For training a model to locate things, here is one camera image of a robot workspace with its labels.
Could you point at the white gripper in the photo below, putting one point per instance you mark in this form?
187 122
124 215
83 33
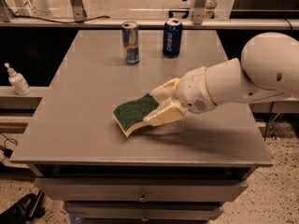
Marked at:
192 89

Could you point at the green and yellow sponge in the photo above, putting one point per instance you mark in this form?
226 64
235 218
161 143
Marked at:
129 116

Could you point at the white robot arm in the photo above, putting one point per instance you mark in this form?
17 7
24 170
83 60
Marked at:
266 71

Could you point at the blue pepsi can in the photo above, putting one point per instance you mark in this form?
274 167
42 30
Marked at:
172 38

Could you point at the redbull can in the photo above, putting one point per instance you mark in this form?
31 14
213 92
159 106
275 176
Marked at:
129 31

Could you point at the grey drawer cabinet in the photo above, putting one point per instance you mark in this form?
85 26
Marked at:
73 133

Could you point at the lower drawer with knob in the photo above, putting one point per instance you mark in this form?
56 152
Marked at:
144 211

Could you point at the drawer with knob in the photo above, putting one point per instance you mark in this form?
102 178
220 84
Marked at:
144 211
141 190

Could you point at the upper drawer with knob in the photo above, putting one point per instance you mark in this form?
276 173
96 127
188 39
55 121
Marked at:
141 190

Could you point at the white pump bottle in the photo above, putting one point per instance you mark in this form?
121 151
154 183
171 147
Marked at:
17 81

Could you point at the black shoe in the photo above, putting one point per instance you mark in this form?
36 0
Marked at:
19 212

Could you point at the metal frame leg right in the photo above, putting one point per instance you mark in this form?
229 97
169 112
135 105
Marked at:
198 11

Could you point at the metal frame leg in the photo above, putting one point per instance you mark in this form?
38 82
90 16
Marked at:
198 11
79 12

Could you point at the metal frame leg left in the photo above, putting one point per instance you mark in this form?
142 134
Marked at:
79 12

